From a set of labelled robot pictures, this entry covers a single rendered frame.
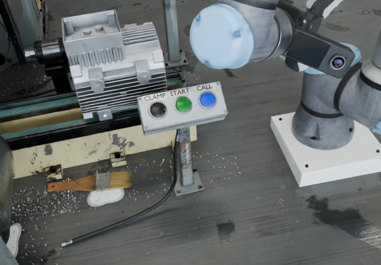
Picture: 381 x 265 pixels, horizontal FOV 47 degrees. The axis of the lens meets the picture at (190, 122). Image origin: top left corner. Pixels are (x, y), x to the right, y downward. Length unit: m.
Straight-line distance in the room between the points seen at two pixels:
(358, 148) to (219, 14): 0.68
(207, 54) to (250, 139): 0.66
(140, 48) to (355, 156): 0.55
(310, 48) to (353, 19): 1.03
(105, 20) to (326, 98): 0.52
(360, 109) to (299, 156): 0.20
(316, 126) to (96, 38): 0.54
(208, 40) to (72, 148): 0.65
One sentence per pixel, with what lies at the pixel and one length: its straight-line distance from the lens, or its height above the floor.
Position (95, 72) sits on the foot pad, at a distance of 0.95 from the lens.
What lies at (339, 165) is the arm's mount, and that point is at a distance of 1.06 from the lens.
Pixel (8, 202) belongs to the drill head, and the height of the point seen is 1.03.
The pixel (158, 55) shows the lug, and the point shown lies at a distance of 0.96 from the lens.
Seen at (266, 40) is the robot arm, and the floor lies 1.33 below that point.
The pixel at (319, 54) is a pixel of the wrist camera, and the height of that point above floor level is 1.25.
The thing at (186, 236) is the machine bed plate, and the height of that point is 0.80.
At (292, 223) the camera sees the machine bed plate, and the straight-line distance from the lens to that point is 1.00.
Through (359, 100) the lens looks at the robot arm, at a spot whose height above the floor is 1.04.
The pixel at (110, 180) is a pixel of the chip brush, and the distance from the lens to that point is 1.08.
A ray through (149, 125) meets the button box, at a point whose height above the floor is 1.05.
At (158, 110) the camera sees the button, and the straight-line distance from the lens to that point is 0.84.
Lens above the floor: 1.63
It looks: 44 degrees down
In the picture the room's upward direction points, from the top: 3 degrees counter-clockwise
